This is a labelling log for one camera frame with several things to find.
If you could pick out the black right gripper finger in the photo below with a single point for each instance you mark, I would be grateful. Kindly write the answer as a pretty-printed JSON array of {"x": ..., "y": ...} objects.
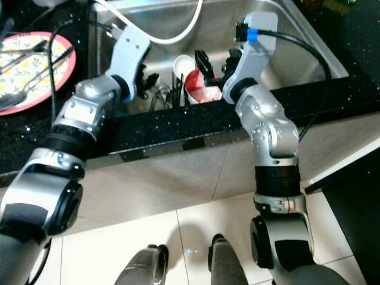
[
  {"x": 204, "y": 65},
  {"x": 231, "y": 60}
]

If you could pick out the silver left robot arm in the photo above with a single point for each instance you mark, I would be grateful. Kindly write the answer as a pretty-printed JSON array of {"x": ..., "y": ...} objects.
[{"x": 41, "y": 196}]

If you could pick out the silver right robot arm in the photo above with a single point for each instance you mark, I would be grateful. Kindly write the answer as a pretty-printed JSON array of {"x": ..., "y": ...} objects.
[{"x": 273, "y": 136}]

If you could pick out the silver utensil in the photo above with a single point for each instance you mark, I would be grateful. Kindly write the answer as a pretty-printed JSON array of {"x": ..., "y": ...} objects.
[{"x": 161, "y": 98}]

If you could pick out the white plastic spoon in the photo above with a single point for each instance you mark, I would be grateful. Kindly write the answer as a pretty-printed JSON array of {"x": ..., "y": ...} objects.
[{"x": 184, "y": 65}]

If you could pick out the red and white paper cup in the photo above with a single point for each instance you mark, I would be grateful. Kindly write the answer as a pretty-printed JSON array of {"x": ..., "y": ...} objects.
[{"x": 200, "y": 89}]

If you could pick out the stainless steel sink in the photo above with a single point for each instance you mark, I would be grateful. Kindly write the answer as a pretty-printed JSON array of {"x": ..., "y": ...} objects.
[{"x": 166, "y": 15}]

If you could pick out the dark long utensil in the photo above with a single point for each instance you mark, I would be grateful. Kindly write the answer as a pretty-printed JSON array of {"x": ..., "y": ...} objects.
[{"x": 47, "y": 68}]

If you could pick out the floral plate with pink rim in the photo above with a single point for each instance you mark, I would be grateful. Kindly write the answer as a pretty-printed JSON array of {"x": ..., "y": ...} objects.
[{"x": 29, "y": 68}]

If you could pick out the short silver spoon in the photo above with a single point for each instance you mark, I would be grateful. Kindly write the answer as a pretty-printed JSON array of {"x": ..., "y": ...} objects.
[{"x": 15, "y": 101}]

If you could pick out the grey robot left leg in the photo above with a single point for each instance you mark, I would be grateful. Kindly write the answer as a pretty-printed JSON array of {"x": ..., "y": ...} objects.
[{"x": 141, "y": 268}]

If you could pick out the grey robot leg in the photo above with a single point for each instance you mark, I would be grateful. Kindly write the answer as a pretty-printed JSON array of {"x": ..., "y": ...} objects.
[
  {"x": 228, "y": 267},
  {"x": 141, "y": 268}
]

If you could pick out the grey robot right leg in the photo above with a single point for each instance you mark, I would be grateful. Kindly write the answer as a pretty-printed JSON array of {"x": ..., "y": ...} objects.
[{"x": 228, "y": 267}]

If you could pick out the black appliance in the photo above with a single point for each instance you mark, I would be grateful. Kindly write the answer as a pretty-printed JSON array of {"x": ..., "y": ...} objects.
[{"x": 356, "y": 225}]

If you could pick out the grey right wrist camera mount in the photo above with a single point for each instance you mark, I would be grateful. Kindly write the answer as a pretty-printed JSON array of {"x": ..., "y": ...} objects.
[{"x": 255, "y": 53}]

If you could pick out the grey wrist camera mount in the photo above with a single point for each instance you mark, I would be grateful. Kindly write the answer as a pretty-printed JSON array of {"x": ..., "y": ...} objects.
[
  {"x": 255, "y": 53},
  {"x": 132, "y": 53}
]

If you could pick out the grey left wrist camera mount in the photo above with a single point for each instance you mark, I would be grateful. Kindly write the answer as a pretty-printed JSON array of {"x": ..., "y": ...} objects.
[{"x": 132, "y": 53}]

